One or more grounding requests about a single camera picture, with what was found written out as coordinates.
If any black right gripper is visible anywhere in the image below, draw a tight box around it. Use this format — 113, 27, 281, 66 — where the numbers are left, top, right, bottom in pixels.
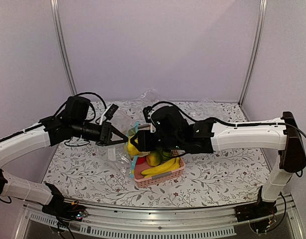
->
131, 129, 182, 152

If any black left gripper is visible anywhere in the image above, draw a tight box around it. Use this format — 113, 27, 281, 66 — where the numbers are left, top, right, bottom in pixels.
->
71, 119, 128, 146

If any yellow toy lemon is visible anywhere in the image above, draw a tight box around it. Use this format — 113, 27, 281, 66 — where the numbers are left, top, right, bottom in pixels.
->
127, 140, 140, 156

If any clear zip top bag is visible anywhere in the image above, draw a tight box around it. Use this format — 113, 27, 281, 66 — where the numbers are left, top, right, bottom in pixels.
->
95, 110, 139, 178

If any yellow green toy mango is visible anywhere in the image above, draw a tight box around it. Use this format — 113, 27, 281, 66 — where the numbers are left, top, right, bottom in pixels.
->
146, 151, 161, 167

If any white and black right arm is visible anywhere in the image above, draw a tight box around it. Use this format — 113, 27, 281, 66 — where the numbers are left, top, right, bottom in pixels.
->
130, 105, 306, 217

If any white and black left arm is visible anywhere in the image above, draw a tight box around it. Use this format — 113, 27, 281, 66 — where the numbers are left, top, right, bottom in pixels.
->
0, 93, 128, 216

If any crumpled clear plastic bag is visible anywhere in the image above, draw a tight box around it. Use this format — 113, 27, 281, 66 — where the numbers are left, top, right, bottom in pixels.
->
139, 89, 165, 106

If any red toy fruit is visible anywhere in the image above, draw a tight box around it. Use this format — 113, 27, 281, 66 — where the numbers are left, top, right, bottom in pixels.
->
136, 156, 146, 165

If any green toy pear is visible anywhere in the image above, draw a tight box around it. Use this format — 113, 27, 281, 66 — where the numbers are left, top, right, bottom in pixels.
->
160, 150, 177, 161

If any pink perforated plastic basket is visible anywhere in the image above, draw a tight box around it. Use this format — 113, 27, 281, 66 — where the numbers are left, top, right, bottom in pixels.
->
132, 150, 185, 188

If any yellow toy banana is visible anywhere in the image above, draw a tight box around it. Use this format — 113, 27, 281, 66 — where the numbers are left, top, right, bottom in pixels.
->
141, 157, 180, 178

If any floral patterned table mat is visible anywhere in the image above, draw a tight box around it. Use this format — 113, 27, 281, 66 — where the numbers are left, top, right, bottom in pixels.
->
42, 101, 273, 209

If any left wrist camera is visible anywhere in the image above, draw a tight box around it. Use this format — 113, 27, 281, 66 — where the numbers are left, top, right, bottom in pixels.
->
105, 104, 119, 118

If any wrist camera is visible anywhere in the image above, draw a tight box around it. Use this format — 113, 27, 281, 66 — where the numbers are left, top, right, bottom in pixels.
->
105, 104, 119, 118
143, 106, 153, 123

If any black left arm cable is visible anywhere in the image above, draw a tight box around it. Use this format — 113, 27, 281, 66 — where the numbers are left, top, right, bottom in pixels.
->
55, 91, 108, 120

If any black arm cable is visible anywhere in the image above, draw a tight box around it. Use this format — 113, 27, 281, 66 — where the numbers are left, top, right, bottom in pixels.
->
55, 91, 108, 120
150, 101, 306, 177

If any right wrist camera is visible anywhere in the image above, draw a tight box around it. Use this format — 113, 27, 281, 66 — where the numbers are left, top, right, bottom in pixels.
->
143, 106, 153, 123

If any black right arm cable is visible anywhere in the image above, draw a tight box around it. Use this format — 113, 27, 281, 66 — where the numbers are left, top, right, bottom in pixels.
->
150, 101, 306, 177

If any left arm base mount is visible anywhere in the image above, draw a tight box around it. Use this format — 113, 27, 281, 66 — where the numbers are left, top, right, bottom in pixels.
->
42, 183, 88, 222

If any aluminium front frame rail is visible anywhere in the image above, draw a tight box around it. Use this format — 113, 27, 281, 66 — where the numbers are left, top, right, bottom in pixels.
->
13, 194, 305, 239

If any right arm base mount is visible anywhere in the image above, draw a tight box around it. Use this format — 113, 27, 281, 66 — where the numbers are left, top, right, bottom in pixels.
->
234, 201, 277, 234

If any aluminium left corner post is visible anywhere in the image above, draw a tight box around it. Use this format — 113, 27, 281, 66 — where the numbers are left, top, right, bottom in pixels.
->
50, 0, 77, 95

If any aluminium corner post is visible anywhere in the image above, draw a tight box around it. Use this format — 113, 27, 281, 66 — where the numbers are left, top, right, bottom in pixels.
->
238, 0, 268, 106
50, 0, 77, 95

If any aluminium right corner post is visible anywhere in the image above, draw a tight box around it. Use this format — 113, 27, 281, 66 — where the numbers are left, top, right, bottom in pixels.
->
238, 0, 268, 106

